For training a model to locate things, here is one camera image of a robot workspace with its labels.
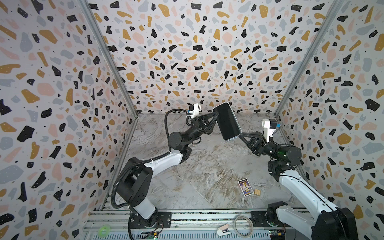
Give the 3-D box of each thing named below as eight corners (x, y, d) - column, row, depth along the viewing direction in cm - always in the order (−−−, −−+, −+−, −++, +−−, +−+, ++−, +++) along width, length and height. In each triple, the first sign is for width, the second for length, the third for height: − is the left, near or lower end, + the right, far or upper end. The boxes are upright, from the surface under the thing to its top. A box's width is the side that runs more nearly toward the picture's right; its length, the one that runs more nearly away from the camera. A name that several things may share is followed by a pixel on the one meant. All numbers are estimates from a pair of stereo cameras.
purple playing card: (244, 196, 84) (245, 195, 82) (237, 182, 89) (238, 180, 87) (253, 193, 85) (254, 192, 83) (245, 179, 90) (246, 177, 88)
